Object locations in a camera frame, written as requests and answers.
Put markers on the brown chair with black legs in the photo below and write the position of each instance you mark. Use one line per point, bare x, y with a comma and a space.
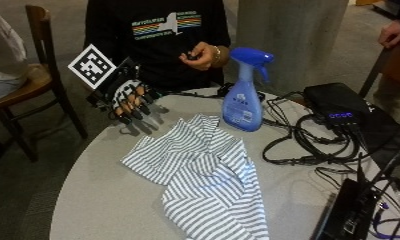
393, 66

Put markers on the grey concrete pillar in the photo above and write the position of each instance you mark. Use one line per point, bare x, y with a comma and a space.
288, 40

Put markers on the person's black printed shirt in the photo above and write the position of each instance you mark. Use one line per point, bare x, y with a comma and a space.
155, 30

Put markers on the brown wooden chair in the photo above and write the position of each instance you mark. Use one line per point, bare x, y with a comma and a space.
41, 80

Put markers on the black box with blue lights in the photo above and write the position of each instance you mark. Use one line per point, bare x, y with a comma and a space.
341, 103

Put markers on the grey white striped cloth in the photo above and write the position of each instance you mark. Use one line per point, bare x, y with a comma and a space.
204, 173

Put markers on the flat black electronic device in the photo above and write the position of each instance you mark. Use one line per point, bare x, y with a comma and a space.
347, 213

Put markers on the blue spray bottle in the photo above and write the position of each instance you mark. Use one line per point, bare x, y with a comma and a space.
243, 100

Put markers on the small black object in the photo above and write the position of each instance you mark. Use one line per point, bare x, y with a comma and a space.
191, 56

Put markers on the white cube with black markers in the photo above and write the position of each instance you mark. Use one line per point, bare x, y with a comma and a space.
93, 66

